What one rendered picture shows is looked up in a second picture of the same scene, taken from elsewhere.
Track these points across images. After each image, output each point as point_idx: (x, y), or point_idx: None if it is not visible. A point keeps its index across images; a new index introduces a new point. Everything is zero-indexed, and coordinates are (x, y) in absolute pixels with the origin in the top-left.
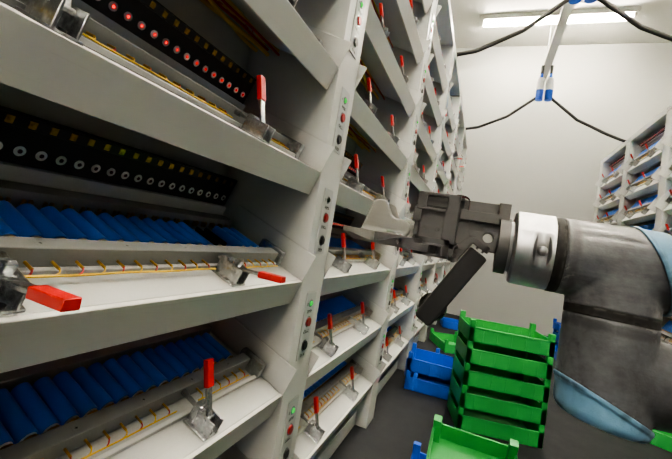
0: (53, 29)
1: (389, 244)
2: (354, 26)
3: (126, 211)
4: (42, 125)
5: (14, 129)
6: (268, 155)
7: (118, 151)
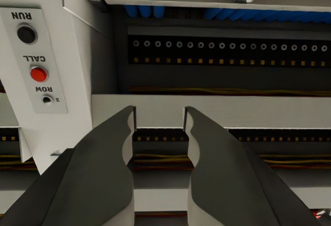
0: None
1: (290, 191)
2: None
3: (249, 21)
4: (298, 64)
5: (308, 58)
6: (217, 118)
7: (254, 61)
